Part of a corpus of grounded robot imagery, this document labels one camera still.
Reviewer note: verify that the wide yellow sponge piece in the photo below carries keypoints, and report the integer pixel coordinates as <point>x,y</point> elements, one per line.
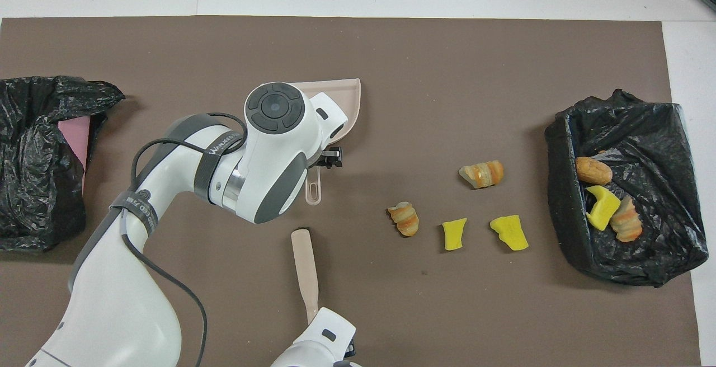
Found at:
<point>510,233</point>

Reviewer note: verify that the notched yellow sponge piece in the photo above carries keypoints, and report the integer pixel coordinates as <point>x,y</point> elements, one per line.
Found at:
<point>603,208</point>

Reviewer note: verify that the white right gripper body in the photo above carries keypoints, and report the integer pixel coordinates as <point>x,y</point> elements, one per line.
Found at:
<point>330,330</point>

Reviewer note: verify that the short tan croissant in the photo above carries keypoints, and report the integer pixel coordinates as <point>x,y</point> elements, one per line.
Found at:
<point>405,219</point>

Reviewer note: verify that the brown table mat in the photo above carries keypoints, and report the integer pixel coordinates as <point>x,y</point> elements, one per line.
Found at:
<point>447,48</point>

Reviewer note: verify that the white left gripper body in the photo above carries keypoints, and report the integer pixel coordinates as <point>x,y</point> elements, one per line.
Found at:
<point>333,121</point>

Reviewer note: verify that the pale flaky pastry piece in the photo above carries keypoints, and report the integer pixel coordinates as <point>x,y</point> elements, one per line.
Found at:
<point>626,220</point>

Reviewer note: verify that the black garbage bag lined bin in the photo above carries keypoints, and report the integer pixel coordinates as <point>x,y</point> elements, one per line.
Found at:
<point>660,143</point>

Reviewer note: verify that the long pale striped croissant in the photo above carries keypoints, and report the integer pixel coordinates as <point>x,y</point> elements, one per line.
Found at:
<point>482,174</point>

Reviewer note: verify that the narrow yellow sponge piece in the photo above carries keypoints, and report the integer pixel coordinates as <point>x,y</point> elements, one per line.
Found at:
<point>454,234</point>

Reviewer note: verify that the brown bread roll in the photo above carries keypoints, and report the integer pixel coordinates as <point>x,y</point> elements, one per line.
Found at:
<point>594,170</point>

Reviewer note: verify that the beige plastic dustpan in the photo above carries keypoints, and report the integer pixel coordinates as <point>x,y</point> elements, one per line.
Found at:
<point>348,95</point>

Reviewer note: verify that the beige hand brush black bristles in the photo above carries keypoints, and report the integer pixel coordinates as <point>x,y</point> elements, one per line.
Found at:
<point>305,266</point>

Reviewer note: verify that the pink box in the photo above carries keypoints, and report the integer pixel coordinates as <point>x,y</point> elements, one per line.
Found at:
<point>75,137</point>

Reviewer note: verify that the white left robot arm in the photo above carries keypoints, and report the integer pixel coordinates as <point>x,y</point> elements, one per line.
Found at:
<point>112,311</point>

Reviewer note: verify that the black garbage bag over pink box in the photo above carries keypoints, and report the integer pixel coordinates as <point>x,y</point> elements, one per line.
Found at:
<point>33,205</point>

